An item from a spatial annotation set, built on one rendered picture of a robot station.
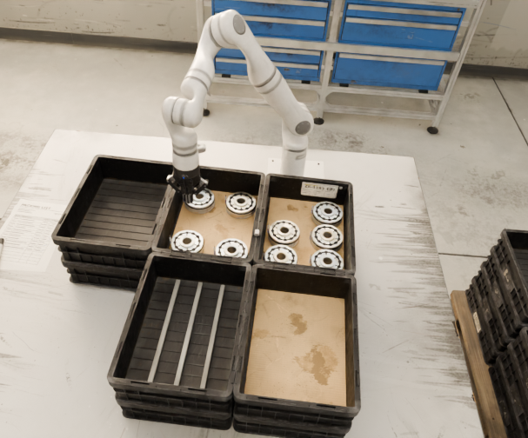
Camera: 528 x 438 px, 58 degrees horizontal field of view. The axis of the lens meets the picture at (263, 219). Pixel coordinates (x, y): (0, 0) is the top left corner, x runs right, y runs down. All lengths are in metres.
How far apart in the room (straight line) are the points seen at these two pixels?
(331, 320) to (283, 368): 0.21
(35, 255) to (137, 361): 0.64
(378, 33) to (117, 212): 2.14
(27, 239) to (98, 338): 0.50
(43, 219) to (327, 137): 2.11
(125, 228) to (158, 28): 2.86
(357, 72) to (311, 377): 2.42
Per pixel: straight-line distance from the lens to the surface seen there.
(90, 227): 1.67
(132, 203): 1.72
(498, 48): 4.55
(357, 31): 3.26
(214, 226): 1.62
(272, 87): 1.55
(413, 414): 1.50
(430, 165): 3.41
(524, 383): 2.10
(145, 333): 1.40
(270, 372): 1.33
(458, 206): 3.18
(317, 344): 1.38
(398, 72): 3.43
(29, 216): 1.96
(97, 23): 4.44
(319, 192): 1.69
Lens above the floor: 2.02
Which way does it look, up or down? 47 degrees down
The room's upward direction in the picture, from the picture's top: 5 degrees clockwise
